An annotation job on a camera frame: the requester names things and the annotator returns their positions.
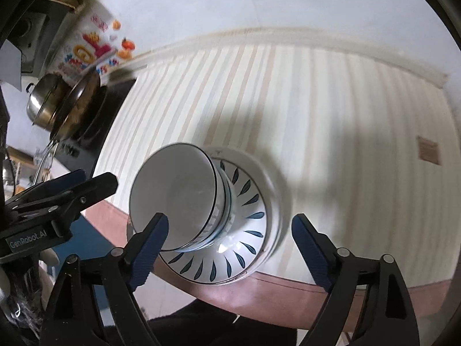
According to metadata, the person's dark clothing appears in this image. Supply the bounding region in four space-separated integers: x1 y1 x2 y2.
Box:
144 296 299 346

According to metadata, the stainless steel pot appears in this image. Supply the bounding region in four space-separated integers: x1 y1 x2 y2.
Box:
26 73 69 130

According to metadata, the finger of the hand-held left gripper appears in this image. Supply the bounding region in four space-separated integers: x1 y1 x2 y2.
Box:
4 169 87 203
7 172 119 238

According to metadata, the white bowl with dark rim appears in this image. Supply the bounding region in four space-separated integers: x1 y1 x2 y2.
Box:
129 143 221 252

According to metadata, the colourful printed box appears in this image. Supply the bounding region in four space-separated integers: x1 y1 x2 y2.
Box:
58 2 137 80

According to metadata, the dark pan with lid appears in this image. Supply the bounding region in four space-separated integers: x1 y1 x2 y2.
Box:
48 74 109 141

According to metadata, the brown square sticker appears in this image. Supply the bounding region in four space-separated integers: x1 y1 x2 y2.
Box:
417 136 441 166

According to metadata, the striped tablecloth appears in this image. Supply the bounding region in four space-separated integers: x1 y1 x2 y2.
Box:
83 27 458 296

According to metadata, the black induction cooker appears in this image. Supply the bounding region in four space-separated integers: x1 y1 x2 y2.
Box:
54 79 135 184

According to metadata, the blue leaf pattern plate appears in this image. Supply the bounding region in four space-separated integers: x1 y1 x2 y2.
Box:
158 148 269 285

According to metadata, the white floral plate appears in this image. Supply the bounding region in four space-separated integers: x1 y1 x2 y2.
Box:
205 146 282 285

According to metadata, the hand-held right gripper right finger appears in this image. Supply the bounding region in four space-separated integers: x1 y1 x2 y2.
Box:
291 213 421 346

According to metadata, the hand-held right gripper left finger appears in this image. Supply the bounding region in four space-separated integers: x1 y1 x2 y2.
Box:
39 212 170 346

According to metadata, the blue dotted bowl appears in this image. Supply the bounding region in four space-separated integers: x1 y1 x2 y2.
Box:
207 159 239 240

